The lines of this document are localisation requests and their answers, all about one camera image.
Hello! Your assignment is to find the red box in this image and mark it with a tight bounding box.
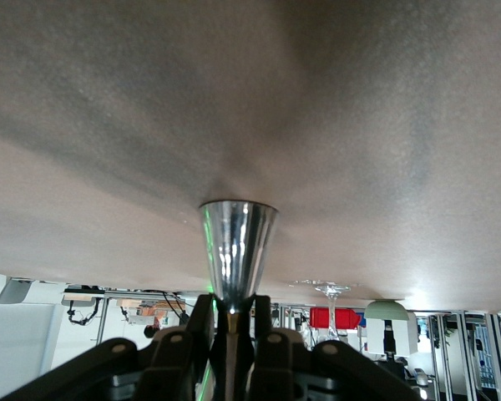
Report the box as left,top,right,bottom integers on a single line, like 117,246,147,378
309,307,362,330

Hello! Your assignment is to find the green ceramic bowl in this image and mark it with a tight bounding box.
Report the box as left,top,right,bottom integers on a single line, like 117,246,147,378
363,299,410,322

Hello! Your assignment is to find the steel double jigger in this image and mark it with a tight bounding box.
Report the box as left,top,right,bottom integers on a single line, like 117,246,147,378
199,200,279,401

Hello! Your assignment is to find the brown table cover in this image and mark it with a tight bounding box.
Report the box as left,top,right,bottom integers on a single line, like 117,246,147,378
0,0,501,312

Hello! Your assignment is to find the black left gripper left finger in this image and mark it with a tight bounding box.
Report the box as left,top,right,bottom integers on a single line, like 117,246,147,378
0,294,218,401

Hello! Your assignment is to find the aluminium rack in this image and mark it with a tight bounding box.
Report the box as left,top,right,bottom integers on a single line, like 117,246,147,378
428,309,501,401

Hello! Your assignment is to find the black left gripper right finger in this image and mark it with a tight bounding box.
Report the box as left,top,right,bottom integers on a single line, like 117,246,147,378
237,295,421,401

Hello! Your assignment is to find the clear wine glass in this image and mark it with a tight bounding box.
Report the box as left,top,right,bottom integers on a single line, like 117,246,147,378
291,278,356,342

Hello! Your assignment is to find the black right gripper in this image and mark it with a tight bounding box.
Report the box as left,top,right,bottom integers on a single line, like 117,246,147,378
382,319,398,364

